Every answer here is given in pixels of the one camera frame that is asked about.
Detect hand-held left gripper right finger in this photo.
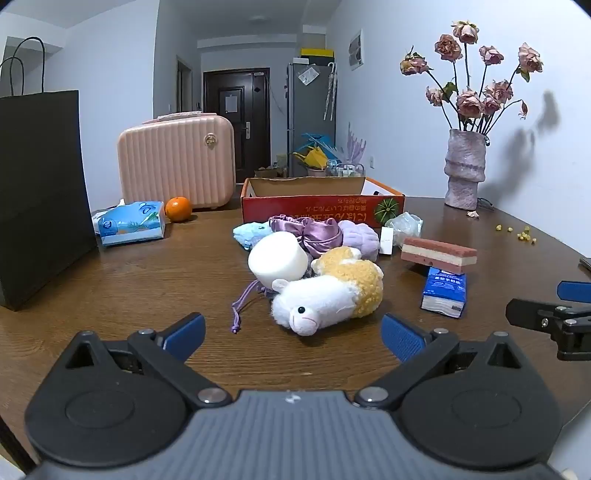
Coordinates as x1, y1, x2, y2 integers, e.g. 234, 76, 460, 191
353, 312, 523, 409

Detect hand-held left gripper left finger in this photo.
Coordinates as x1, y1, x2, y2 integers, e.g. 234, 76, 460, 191
64, 312, 232, 409

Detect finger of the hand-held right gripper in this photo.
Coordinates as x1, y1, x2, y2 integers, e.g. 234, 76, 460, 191
557, 280, 591, 304
505, 298, 562, 331

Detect blue pocket tissue pack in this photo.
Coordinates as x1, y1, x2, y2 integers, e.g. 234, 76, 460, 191
420, 266, 467, 319

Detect white and yellow sheep plush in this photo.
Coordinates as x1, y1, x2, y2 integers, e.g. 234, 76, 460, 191
270, 246, 385, 336

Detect pink layered sponge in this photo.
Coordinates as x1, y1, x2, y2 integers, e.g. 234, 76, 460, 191
401, 237, 478, 270

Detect purple drawstring pouch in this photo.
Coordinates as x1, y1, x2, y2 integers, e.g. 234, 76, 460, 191
230, 265, 319, 334

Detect lavender fluffy plush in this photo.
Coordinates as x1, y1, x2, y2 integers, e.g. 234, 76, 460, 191
338, 220, 380, 262

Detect white foam block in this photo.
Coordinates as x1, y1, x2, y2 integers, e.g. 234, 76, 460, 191
248, 231, 309, 282

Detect purple satin scrunchie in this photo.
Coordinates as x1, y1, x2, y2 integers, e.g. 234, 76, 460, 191
269, 215, 344, 257

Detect red cardboard box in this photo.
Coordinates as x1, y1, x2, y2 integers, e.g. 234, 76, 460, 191
240, 176, 406, 230

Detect blue soft tissue pack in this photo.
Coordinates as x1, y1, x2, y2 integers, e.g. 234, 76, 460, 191
91, 199, 167, 248

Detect scattered yellow crumbs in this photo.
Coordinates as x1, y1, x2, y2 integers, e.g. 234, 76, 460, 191
495, 224, 533, 241

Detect clear plastic bag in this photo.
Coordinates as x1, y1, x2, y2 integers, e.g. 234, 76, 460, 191
384, 211, 424, 241

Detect light blue plush cloth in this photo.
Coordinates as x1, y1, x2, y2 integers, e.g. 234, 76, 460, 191
232, 222, 274, 251

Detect orange fruit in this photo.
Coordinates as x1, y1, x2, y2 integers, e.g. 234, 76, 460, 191
165, 196, 193, 223

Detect pink ribbed suitcase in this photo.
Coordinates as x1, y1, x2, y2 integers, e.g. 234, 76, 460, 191
117, 112, 236, 211

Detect metal trolley with bottles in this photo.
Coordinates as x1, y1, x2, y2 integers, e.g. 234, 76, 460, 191
328, 159, 367, 179

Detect yellow bag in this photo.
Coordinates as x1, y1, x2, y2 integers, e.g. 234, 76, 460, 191
295, 148, 329, 171

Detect black paper bag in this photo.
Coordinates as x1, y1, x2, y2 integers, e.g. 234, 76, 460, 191
0, 37, 99, 311

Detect dark brown entrance door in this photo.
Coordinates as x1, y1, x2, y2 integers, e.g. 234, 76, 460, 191
203, 68, 271, 184

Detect blue plastic bag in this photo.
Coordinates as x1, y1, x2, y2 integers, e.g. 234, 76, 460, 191
300, 132, 336, 156

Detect grey refrigerator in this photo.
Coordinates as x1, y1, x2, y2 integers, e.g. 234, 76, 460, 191
287, 62, 337, 179

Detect side room door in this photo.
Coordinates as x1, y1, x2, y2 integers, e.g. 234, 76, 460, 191
176, 55, 193, 114

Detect folded white umbrella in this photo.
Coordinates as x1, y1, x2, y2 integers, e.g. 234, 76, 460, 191
324, 63, 338, 122

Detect white electrical panel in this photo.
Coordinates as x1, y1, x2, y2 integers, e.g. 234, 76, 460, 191
348, 28, 365, 71

